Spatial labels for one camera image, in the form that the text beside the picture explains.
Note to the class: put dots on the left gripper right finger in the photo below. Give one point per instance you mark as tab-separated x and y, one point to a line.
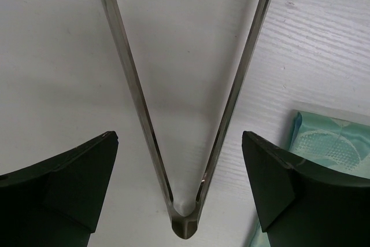
301	203

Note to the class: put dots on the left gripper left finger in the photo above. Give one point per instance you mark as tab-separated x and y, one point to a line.
58	201

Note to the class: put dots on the stainless steel tongs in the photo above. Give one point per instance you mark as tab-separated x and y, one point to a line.
183	226

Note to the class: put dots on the teal patterned placemat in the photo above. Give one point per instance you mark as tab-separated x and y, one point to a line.
333	143

